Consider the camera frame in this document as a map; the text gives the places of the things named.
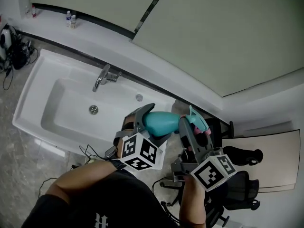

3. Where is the black striped glove cuff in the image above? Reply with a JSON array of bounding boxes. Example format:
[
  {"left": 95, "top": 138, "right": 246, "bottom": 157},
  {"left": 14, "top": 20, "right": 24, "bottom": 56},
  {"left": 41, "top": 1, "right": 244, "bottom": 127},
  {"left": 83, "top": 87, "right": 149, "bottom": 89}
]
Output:
[{"left": 110, "top": 159, "right": 127, "bottom": 171}]

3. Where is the white sink basin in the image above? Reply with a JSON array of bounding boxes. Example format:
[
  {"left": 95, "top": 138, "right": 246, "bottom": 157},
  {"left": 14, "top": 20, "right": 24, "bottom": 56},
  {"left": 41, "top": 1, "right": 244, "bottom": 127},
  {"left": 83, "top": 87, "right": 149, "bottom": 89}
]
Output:
[{"left": 12, "top": 48, "right": 177, "bottom": 162}]

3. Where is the black office chair with headrest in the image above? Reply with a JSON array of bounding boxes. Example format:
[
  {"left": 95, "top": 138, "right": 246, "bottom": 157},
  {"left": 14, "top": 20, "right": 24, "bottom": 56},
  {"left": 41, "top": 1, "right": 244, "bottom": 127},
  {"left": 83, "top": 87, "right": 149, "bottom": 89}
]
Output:
[{"left": 204, "top": 117, "right": 264, "bottom": 167}]

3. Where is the person's right forearm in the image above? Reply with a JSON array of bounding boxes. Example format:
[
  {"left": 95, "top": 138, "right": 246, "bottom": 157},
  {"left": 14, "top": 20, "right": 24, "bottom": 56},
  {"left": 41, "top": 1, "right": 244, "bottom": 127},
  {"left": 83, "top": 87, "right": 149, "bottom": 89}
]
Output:
[{"left": 179, "top": 174, "right": 207, "bottom": 225}]

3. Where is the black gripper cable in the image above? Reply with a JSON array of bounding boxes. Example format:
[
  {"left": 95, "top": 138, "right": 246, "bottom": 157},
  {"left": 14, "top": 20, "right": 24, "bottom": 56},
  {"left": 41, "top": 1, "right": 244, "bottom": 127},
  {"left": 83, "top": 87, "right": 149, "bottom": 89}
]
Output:
[{"left": 152, "top": 177, "right": 181, "bottom": 226}]

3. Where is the person's black shirt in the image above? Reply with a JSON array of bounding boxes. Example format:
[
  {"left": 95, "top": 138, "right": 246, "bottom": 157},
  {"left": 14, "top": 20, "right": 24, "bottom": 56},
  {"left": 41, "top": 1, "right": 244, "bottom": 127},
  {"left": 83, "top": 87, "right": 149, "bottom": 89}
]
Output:
[{"left": 21, "top": 169, "right": 181, "bottom": 228}]

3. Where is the black cable tangle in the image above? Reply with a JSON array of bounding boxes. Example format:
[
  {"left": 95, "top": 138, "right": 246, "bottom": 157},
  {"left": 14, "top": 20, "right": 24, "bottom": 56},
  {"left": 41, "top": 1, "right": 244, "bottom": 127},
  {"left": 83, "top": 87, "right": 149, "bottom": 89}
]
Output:
[{"left": 2, "top": 25, "right": 39, "bottom": 90}]

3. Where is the small black office chair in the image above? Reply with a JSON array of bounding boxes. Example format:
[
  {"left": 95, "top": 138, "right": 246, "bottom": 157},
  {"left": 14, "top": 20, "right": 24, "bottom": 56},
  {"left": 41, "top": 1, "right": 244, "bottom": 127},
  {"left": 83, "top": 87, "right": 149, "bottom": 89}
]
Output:
[{"left": 204, "top": 205, "right": 230, "bottom": 228}]

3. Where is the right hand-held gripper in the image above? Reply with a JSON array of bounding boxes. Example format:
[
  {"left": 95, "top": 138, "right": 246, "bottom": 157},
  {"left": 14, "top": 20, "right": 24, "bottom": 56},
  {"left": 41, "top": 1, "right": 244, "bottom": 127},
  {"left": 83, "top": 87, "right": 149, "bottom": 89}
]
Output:
[{"left": 171, "top": 117, "right": 238, "bottom": 193}]

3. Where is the wide pale roller blind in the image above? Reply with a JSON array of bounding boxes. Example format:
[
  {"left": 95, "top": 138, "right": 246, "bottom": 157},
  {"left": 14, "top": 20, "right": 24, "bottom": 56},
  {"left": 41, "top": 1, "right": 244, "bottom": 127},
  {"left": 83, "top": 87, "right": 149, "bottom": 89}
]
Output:
[{"left": 132, "top": 0, "right": 304, "bottom": 98}]

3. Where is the thin black wire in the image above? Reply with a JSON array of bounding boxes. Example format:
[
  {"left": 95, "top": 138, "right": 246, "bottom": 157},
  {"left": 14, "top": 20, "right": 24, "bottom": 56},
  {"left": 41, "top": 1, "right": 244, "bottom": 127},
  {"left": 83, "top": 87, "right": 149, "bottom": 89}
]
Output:
[{"left": 39, "top": 144, "right": 113, "bottom": 197}]

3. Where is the black mesh office chair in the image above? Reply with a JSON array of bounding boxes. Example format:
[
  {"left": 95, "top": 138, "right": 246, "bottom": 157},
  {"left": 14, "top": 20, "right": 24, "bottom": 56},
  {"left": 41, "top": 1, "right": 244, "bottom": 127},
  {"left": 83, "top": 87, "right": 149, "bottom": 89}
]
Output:
[{"left": 161, "top": 170, "right": 261, "bottom": 211}]

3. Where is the person's left forearm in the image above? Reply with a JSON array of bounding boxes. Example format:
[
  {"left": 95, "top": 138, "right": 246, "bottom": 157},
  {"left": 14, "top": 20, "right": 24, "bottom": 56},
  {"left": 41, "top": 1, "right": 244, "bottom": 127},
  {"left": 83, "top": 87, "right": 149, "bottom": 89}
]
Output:
[{"left": 45, "top": 161, "right": 117, "bottom": 204}]

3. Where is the white black electronic device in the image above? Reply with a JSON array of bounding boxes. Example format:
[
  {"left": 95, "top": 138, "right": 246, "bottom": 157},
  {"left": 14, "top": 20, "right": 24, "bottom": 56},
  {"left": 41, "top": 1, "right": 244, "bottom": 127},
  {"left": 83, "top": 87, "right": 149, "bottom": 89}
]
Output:
[{"left": 0, "top": 28, "right": 13, "bottom": 60}]

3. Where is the teal spray bottle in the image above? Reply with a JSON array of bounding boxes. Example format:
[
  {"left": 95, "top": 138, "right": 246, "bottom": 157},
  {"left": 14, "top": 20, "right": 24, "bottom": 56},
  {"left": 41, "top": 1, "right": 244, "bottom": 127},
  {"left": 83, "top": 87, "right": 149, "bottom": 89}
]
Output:
[{"left": 143, "top": 111, "right": 181, "bottom": 138}]

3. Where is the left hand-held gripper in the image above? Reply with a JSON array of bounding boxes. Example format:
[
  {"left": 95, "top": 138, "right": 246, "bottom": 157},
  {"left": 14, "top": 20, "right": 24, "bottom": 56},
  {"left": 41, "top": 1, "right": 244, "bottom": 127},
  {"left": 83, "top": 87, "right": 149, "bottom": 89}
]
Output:
[{"left": 104, "top": 103, "right": 175, "bottom": 171}]

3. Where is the chrome faucet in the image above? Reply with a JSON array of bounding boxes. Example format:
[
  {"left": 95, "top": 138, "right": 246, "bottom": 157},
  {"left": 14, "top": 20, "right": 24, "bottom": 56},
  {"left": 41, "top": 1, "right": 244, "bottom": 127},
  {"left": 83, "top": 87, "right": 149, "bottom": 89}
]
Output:
[{"left": 92, "top": 64, "right": 122, "bottom": 93}]

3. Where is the pink teal spray nozzle head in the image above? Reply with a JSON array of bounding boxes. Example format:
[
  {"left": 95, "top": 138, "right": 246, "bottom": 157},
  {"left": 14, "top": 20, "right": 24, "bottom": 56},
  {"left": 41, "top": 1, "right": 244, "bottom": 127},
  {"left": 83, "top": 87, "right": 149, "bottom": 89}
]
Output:
[{"left": 179, "top": 105, "right": 212, "bottom": 136}]

